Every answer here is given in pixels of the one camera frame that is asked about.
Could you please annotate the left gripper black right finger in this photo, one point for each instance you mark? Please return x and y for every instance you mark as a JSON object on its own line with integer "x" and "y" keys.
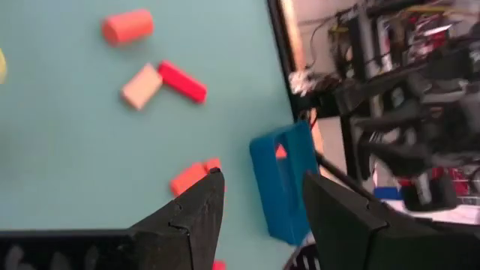
{"x": 345, "y": 232}

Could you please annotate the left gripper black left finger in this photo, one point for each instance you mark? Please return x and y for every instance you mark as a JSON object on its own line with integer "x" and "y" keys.
{"x": 187, "y": 232}

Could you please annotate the orange rectangular block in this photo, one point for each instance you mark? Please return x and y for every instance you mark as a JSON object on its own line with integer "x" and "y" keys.
{"x": 187, "y": 179}
{"x": 212, "y": 164}

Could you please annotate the orange triangle block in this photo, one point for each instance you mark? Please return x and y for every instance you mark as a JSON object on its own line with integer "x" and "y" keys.
{"x": 280, "y": 152}

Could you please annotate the long red block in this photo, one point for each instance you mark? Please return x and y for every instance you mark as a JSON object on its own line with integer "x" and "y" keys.
{"x": 182, "y": 81}

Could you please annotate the natural wood rectangular block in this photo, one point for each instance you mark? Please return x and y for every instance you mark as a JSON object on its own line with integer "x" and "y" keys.
{"x": 141, "y": 86}

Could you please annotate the orange cylinder block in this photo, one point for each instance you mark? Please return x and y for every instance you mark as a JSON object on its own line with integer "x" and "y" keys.
{"x": 127, "y": 27}

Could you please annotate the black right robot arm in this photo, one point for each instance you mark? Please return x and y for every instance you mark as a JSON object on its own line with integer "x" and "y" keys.
{"x": 393, "y": 157}

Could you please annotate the blue crate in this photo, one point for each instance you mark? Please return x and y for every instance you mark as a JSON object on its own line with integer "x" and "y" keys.
{"x": 388, "y": 193}

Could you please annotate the blue plastic bin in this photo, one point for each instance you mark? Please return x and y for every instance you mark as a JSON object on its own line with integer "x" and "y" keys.
{"x": 285, "y": 195}

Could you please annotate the green table mat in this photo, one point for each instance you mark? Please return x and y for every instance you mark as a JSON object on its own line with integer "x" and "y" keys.
{"x": 75, "y": 150}

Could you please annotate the translucent yellow plastic bin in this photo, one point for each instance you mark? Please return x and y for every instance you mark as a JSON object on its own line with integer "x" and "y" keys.
{"x": 2, "y": 67}

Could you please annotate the black aluminium table frame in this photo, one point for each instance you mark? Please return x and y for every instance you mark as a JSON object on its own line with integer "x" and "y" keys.
{"x": 281, "y": 37}

